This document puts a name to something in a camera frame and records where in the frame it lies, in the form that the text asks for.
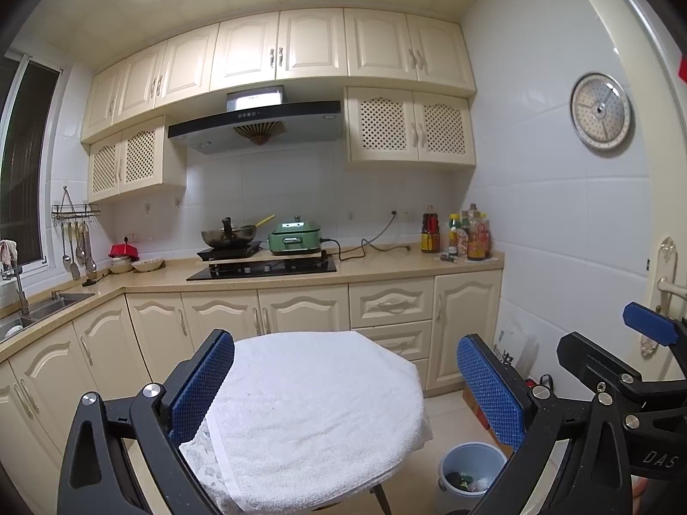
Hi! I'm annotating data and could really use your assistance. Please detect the blue trash bin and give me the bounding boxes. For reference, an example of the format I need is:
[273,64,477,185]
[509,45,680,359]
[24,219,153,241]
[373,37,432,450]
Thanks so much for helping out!
[435,442,507,514]

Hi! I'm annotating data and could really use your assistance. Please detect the right hand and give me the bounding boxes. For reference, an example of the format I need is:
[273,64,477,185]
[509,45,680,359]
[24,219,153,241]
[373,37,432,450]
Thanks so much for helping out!
[631,476,650,515]

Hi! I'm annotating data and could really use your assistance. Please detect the cream lower cabinets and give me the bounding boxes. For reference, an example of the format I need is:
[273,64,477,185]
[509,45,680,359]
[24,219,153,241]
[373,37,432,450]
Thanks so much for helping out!
[0,268,505,515]

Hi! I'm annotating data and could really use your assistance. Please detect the cream cabinets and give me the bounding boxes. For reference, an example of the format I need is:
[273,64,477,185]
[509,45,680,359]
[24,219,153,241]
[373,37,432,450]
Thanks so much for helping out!
[82,8,476,202]
[0,268,505,515]

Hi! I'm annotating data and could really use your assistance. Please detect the white rice bag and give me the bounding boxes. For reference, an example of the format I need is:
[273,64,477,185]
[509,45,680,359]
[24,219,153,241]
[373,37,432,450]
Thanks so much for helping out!
[491,313,540,378]

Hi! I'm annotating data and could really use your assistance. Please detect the cardboard box on floor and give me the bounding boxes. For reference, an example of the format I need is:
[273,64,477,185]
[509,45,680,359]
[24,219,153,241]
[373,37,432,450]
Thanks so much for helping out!
[462,385,514,458]

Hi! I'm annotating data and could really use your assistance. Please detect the steel sink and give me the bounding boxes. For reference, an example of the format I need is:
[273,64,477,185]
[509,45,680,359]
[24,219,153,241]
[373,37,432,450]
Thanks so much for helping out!
[1,267,94,342]

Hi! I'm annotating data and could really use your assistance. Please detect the red lid pot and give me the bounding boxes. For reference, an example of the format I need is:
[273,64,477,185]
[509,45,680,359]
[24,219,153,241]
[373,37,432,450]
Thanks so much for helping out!
[108,237,139,262]

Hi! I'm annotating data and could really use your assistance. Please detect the condiment bottles group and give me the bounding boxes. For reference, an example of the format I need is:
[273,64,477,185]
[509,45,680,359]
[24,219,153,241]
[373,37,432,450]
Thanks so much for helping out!
[447,203,491,262]

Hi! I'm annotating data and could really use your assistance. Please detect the black wok pan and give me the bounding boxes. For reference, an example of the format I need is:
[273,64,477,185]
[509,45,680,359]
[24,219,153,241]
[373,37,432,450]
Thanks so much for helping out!
[201,215,275,249]

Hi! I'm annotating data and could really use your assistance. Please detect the hanging utensil rack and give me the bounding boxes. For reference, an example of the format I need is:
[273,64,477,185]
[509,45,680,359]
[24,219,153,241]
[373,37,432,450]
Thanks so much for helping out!
[51,185,101,287]

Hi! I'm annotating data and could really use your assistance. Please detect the dark sauce bottle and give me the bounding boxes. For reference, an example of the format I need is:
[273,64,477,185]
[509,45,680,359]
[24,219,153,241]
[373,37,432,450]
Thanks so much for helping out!
[420,205,441,254]

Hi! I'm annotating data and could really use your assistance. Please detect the black gas stove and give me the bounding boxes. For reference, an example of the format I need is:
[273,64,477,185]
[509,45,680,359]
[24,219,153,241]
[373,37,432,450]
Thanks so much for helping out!
[188,241,337,282]

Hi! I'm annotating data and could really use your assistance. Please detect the green electric cooker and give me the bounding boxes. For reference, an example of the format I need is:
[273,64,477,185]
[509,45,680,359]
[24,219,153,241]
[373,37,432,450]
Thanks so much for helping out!
[268,215,321,254]

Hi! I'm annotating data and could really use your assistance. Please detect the white door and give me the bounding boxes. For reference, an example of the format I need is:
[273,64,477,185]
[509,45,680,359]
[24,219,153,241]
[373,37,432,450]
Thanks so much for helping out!
[554,0,687,388]

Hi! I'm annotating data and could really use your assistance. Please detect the range hood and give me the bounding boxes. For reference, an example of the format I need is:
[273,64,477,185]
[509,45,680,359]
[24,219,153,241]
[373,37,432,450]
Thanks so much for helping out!
[167,86,344,155]

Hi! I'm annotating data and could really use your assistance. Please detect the cream upper cabinets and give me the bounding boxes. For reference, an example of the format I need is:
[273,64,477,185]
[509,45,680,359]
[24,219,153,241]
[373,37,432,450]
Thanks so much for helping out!
[82,8,476,202]

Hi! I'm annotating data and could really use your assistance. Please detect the window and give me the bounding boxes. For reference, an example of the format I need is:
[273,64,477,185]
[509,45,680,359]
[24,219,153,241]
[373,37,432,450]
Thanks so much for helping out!
[1,52,61,266]

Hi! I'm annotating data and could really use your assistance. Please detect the door handle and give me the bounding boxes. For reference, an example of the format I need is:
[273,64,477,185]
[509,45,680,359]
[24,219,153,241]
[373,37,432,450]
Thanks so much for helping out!
[639,236,686,364]

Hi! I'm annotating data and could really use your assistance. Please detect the black power cable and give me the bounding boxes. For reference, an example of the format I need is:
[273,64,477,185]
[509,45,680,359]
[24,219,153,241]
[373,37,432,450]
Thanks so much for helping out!
[320,209,413,264]

